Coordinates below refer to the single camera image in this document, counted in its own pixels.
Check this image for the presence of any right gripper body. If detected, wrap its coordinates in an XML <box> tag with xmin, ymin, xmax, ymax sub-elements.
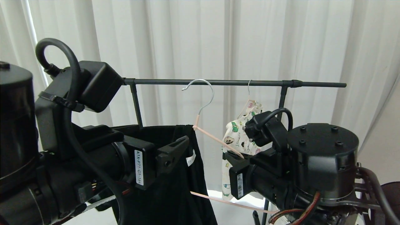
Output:
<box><xmin>223</xmin><ymin>149</ymin><xmax>291</xmax><ymax>208</ymax></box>

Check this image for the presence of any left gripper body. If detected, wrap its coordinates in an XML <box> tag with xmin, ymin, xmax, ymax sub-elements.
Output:
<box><xmin>37</xmin><ymin>127</ymin><xmax>157</xmax><ymax>219</ymax></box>

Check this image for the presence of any cream printed garment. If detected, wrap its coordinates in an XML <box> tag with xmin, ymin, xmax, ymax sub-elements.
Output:
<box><xmin>221</xmin><ymin>99</ymin><xmax>266</xmax><ymax>201</ymax></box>

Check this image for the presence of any black garment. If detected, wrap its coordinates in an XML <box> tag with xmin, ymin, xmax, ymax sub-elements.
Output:
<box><xmin>111</xmin><ymin>124</ymin><xmax>218</xmax><ymax>225</ymax></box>

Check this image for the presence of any black clothes rack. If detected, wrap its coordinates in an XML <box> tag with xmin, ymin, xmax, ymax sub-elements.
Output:
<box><xmin>123</xmin><ymin>78</ymin><xmax>347</xmax><ymax>225</ymax></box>

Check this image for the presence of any white curtain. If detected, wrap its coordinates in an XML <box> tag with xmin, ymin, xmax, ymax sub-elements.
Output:
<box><xmin>0</xmin><ymin>0</ymin><xmax>400</xmax><ymax>200</ymax></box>

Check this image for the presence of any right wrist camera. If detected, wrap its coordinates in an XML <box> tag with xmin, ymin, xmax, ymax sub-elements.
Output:
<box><xmin>245</xmin><ymin>111</ymin><xmax>291</xmax><ymax>157</ymax></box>

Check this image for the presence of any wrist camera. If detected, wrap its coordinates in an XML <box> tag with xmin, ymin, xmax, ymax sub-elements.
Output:
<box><xmin>245</xmin><ymin>111</ymin><xmax>291</xmax><ymax>157</ymax></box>
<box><xmin>35</xmin><ymin>60</ymin><xmax>124</xmax><ymax>153</ymax></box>

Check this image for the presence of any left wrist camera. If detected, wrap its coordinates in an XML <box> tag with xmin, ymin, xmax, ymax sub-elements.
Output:
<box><xmin>35</xmin><ymin>60</ymin><xmax>124</xmax><ymax>153</ymax></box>

